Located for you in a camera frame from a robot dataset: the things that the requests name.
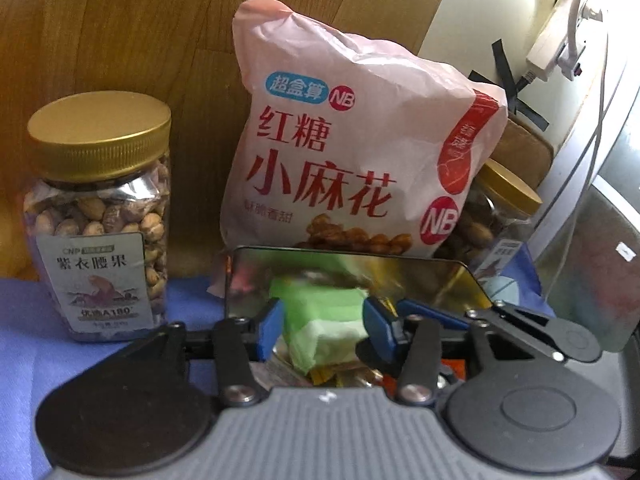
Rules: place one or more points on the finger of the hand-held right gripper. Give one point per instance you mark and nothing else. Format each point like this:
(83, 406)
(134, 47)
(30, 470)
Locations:
(545, 330)

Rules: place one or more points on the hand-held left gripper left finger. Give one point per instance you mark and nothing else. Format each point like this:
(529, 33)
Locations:
(270, 327)

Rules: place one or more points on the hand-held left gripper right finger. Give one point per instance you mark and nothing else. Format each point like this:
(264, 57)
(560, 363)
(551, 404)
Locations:
(377, 325)

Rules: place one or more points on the light green snack packet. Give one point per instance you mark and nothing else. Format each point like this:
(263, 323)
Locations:
(327, 332)

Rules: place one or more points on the pecan jar with gold lid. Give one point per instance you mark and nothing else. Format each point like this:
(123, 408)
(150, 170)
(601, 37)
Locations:
(505, 220)

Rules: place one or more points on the pink snack bag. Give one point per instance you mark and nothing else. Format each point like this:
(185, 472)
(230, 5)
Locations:
(350, 150)

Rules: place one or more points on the cashew jar with gold lid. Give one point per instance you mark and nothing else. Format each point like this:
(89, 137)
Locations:
(95, 220)

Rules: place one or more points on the black tape cross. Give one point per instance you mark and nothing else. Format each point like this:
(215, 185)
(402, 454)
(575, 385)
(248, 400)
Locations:
(515, 90)

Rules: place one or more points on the blue printed cloth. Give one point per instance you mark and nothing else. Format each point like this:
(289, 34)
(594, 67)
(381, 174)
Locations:
(30, 360)

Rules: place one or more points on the white plug adapter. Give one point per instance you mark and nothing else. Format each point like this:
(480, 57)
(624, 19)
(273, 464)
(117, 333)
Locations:
(575, 55)

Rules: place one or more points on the white power strip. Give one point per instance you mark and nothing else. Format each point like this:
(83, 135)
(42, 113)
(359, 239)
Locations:
(547, 47)

